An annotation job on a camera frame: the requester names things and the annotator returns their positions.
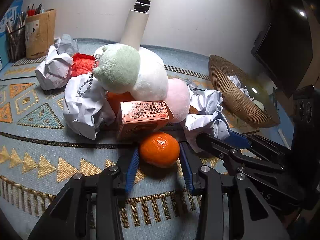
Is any blue cover book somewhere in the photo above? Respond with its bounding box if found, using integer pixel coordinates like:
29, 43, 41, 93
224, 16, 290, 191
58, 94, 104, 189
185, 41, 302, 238
1, 0, 23, 69

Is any white paper ball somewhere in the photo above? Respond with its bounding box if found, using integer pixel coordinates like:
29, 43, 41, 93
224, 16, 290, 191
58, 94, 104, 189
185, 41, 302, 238
228, 75, 254, 101

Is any brown cardboard pen holder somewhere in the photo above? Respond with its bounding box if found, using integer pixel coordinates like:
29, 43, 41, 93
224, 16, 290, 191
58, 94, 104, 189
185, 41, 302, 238
25, 9, 56, 59

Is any amber ribbed glass bowl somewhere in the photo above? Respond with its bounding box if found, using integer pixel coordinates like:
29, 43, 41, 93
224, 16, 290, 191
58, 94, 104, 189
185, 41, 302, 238
208, 55, 280, 128

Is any red crumpled cloth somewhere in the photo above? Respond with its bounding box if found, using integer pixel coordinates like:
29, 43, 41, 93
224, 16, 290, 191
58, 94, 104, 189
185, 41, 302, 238
71, 53, 95, 77

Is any black mesh pen holder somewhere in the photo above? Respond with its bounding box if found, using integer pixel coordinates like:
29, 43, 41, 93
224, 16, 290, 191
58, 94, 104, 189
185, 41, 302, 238
7, 26, 26, 62

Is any green white pink plush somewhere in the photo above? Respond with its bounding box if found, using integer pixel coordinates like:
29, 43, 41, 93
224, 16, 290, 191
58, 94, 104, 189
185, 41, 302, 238
93, 43, 190, 124

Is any patterned blue woven mat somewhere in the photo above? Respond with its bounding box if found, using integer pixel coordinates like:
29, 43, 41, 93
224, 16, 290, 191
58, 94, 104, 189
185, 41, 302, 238
0, 38, 296, 240

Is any white desk lamp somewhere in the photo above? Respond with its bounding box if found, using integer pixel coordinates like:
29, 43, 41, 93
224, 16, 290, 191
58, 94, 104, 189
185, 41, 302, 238
120, 0, 151, 50

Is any small green plush keychain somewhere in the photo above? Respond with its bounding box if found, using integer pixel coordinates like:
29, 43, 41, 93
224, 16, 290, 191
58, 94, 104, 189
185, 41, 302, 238
253, 100, 265, 111

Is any orange printed carton box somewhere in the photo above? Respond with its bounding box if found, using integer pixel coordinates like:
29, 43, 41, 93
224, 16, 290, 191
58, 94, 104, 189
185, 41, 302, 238
117, 101, 174, 141

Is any orange tangerine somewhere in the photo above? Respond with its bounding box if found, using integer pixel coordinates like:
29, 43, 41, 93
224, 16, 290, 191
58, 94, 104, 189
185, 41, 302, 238
139, 132, 180, 168

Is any black wall television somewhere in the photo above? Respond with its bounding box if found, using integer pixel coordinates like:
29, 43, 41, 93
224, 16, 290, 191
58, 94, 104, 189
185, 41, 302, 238
251, 0, 319, 97

